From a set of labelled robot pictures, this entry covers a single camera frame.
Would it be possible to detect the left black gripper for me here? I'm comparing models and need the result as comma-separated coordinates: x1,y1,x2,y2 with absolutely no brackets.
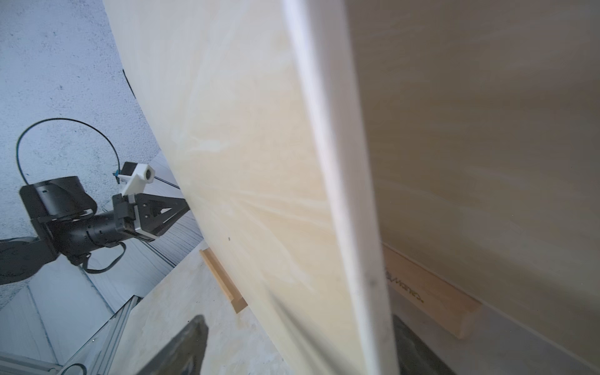
112,194,190,242

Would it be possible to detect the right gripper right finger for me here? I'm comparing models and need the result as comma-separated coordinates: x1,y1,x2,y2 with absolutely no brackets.
392,315,456,375

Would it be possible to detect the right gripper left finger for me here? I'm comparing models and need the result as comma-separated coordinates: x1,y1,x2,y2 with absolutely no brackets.
137,315,209,375

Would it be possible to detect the light wooden canvas board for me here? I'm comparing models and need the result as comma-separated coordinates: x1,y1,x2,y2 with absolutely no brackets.
105,1,399,374
346,1,599,367

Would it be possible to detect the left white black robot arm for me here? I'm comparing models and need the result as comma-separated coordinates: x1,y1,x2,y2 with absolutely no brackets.
1,176,190,284

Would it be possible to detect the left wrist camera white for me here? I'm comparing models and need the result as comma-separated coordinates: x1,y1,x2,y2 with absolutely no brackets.
117,162,156,196

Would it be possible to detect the aluminium front rail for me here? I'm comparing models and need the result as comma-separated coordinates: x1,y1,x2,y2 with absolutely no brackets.
1,295,142,374

